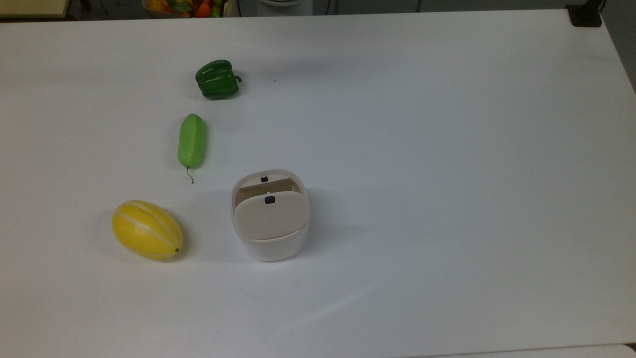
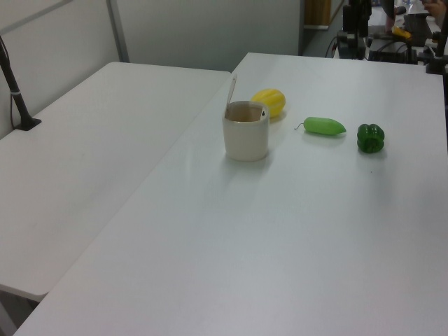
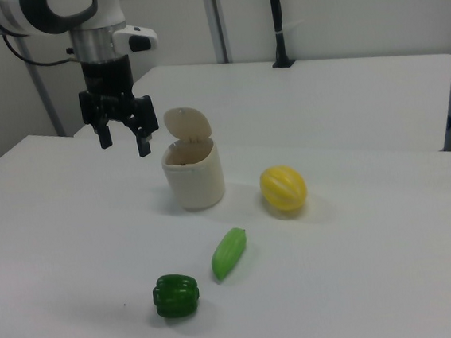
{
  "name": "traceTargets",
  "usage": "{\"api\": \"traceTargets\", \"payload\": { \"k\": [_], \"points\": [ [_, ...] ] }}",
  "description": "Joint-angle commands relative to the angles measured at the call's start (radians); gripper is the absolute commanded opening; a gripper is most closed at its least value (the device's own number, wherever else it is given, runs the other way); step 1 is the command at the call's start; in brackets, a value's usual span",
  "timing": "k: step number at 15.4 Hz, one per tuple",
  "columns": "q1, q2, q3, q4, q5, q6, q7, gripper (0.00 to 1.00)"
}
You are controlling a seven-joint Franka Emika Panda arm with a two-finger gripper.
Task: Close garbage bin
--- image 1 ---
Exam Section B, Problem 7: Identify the green bell pepper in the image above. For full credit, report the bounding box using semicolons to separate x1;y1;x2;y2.
195;60;243;100

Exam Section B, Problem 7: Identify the wooden side table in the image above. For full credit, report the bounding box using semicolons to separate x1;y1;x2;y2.
0;0;70;19

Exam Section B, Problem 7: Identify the beige bin lid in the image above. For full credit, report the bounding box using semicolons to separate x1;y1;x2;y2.
234;191;309;243

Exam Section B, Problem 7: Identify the basket of toy fruit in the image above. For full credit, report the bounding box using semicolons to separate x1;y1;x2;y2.
143;0;234;18

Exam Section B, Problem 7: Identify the white small garbage bin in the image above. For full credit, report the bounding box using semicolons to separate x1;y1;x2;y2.
230;169;312;262

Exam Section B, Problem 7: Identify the yellow striped melon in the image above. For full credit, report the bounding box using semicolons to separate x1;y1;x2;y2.
111;200;183;260

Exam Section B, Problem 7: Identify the black table clamp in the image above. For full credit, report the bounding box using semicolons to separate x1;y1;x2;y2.
566;0;604;27

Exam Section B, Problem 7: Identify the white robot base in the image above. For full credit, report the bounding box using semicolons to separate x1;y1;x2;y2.
257;0;314;16

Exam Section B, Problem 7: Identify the light green cucumber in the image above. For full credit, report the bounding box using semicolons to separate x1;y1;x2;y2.
177;113;207;184

